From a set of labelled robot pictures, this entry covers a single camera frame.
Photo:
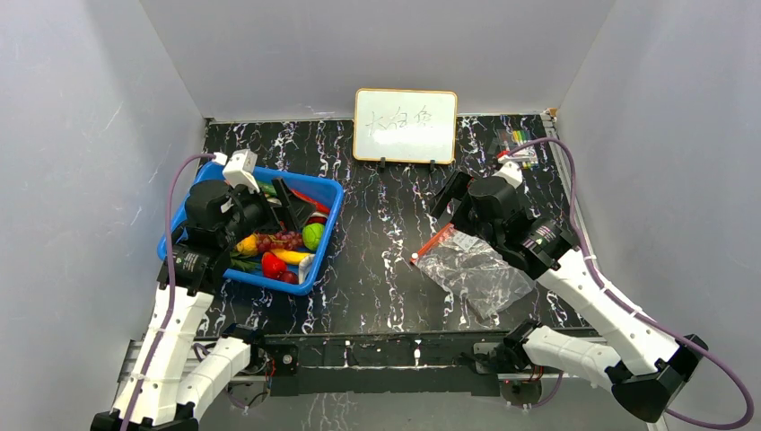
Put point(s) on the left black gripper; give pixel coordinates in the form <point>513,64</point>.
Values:
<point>297,211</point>

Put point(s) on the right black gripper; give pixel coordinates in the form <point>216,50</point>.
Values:
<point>461,200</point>

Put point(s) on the purple toy grapes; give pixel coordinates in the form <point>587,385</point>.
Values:
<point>290,241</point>

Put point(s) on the clear orange zip bag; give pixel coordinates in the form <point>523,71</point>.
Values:
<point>469,268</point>

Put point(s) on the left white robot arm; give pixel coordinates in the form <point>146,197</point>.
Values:
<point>157,394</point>

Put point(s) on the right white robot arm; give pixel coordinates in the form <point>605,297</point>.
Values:
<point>643,368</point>

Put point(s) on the orange toy carrot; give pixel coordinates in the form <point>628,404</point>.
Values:
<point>319,208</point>

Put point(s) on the green toy cabbage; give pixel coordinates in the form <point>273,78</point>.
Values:
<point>312,234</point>

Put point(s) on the yellow toy banana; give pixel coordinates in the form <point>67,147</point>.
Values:
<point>291,257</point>

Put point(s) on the blue plastic bin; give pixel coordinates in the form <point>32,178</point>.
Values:
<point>309,196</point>

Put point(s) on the white toy radish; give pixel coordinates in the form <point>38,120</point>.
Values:
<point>304,267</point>

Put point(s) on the yellow toy lemon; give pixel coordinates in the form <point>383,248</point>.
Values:
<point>248,246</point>

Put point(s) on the red toy pepper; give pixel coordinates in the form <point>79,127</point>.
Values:
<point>271,266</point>

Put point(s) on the dark red toy cherry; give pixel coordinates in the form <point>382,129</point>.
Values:
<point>289,277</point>

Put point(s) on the marker pen pack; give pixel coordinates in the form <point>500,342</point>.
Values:
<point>509,141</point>

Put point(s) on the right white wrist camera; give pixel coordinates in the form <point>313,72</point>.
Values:
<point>510,171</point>

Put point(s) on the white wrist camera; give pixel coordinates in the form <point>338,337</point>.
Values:
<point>239,170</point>
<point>510,171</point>

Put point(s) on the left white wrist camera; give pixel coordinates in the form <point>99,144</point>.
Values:
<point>239,170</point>

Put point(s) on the small whiteboard yellow frame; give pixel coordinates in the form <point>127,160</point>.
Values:
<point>405,126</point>

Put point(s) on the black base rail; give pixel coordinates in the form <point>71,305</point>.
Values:
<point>400,362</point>

